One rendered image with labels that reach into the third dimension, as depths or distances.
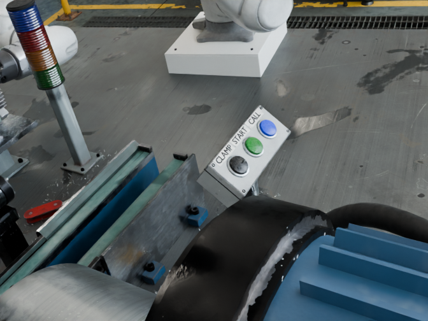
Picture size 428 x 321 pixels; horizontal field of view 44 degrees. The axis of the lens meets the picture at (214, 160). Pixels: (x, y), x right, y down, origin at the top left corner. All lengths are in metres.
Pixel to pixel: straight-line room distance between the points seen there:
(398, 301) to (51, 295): 0.38
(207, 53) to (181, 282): 1.36
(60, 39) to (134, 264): 0.72
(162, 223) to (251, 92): 0.60
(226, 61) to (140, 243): 0.75
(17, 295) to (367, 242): 0.38
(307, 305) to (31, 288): 0.37
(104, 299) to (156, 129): 0.91
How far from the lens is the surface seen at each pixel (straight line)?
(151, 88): 1.60
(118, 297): 0.54
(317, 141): 1.26
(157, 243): 1.01
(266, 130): 0.83
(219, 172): 0.76
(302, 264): 0.25
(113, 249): 0.90
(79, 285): 0.56
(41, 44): 1.18
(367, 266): 0.24
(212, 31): 1.64
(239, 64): 1.54
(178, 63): 1.62
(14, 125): 1.38
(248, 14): 1.35
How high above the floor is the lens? 1.54
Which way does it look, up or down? 37 degrees down
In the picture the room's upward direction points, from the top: 11 degrees counter-clockwise
